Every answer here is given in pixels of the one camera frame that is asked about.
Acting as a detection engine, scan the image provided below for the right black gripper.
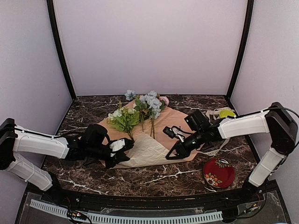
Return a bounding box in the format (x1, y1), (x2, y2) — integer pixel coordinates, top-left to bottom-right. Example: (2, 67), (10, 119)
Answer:
(166, 129), (205, 159)

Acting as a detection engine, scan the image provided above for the beige wrapping paper sheet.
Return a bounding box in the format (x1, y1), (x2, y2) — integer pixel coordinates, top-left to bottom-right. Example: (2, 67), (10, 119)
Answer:
(113, 107), (198, 169)

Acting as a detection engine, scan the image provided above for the pink fake rose stem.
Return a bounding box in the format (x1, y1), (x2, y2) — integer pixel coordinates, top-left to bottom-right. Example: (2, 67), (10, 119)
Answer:
(159, 96), (169, 110)

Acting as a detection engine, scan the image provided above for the blue fake flower stem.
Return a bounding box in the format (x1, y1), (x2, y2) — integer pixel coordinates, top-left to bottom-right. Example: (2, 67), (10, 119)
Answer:
(124, 90), (162, 139)

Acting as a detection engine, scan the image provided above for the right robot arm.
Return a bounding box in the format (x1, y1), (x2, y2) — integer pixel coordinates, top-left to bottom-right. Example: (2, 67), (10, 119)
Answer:
(163, 102), (299, 203)

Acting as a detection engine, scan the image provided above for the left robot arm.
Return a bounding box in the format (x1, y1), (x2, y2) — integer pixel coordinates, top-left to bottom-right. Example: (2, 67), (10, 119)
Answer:
(0, 118), (134, 203)

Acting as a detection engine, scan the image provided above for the red floral plate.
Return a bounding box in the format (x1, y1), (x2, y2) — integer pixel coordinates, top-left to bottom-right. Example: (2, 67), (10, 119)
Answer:
(203, 158), (235, 189)

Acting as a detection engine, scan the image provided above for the white printed ribbon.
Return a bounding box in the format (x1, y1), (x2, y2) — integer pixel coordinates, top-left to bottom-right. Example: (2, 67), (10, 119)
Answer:
(198, 107), (236, 156)

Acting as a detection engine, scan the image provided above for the yellow-green cup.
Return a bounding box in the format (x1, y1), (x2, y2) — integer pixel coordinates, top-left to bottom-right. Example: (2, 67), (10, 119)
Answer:
(219, 110), (236, 118)

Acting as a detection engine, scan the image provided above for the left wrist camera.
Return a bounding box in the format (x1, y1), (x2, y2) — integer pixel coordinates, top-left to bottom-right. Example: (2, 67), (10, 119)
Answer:
(109, 138), (134, 157)

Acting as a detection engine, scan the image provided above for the white slotted cable duct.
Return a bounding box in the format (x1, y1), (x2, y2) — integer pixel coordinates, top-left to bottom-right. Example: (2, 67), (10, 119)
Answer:
(29, 199), (223, 224)

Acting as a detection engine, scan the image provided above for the black front table rail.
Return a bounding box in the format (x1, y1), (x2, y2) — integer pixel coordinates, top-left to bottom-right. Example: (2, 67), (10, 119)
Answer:
(28, 182), (278, 212)

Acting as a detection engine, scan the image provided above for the right black frame post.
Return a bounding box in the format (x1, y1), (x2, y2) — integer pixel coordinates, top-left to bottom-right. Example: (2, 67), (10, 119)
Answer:
(226, 0), (254, 101)

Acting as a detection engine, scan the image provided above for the black frame post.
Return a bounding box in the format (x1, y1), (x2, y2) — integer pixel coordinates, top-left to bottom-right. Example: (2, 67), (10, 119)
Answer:
(46, 0), (77, 101)
(226, 0), (254, 101)

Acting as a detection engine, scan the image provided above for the left black frame post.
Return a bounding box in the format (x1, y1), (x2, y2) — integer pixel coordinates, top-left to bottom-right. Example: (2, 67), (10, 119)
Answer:
(46, 0), (77, 101)

